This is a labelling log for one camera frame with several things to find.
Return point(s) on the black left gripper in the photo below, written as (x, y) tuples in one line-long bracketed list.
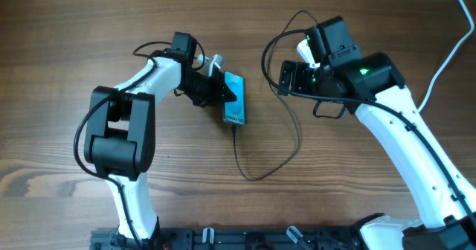
[(218, 86)]

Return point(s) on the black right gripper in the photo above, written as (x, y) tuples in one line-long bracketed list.
[(302, 71)]

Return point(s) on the blue Galaxy smartphone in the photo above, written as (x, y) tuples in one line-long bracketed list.
[(234, 105)]

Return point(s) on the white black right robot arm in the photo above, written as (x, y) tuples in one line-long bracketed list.
[(332, 69)]

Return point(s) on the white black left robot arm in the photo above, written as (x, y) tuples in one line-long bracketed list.
[(120, 131)]

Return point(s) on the white power strip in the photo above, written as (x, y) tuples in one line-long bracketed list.
[(304, 50)]

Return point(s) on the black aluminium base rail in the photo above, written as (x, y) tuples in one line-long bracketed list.
[(332, 238)]

